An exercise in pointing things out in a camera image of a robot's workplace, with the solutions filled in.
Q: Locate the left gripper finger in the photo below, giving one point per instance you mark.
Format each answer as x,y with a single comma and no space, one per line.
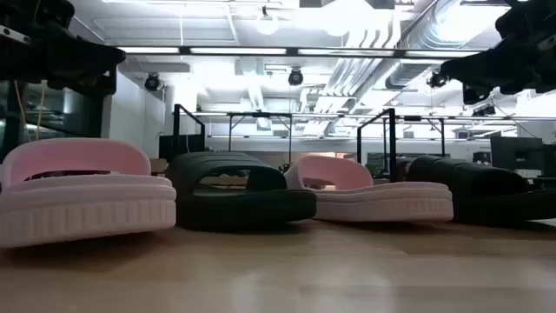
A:
95,84
65,56

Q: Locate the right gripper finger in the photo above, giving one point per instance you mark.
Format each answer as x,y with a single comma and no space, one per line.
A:
475,95
512,65

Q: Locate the black ribbed slide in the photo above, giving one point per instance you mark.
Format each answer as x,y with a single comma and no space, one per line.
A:
491,204
243,208

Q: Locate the pink foam slide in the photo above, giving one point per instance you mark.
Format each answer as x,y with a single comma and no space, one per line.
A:
87,208
391,204

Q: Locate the black metal shoe shelf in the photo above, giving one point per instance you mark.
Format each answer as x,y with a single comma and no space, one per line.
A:
176,130

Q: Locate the black ceiling spot lamp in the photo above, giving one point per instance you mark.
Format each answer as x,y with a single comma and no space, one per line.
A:
436,80
295,77
152,81

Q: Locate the large black monitor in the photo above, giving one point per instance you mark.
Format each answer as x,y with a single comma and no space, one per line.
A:
517,152

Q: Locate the small black monitor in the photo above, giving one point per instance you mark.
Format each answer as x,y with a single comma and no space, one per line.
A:
167,148

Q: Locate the brown cardboard box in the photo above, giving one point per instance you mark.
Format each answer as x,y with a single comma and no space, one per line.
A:
158,166

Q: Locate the long ceiling light bar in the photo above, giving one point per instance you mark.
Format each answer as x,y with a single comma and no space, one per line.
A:
239,51

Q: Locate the round white pendant lamp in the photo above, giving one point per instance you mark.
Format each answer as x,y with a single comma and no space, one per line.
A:
267,24

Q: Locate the black background rig frame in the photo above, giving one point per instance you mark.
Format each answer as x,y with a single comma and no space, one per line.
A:
230,139
442,139

